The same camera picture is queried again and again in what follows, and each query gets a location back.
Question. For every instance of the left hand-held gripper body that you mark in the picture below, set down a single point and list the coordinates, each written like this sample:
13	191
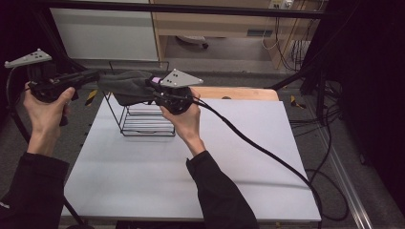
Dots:
41	79

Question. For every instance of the person's left hand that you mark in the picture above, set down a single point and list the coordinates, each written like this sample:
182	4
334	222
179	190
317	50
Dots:
46	114

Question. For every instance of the light wooden desk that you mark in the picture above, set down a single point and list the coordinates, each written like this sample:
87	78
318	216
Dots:
219	24

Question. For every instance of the yellow black floor tape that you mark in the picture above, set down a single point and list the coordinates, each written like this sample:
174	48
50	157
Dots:
296	102
91	97

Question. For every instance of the white cabinet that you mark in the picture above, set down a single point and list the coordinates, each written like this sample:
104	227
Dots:
105	35

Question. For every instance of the dark grey towel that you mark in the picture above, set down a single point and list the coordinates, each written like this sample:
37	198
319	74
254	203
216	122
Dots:
129	87

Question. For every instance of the person's right hand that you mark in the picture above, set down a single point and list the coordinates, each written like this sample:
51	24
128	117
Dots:
186	120

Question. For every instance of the white power strip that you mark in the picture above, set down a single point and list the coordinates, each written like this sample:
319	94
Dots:
281	4

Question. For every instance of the black metal frame bar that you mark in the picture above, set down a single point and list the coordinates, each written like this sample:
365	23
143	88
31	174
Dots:
223	10

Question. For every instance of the black metal stand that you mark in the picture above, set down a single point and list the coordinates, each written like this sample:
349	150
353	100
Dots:
313	79
68	63

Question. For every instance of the white chair base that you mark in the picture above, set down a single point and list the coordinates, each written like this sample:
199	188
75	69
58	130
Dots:
192	39

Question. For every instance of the silver metal floor rail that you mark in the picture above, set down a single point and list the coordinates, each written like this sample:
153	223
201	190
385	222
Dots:
347	184
71	122

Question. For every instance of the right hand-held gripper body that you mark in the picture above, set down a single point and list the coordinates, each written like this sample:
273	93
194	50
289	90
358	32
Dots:
176	92

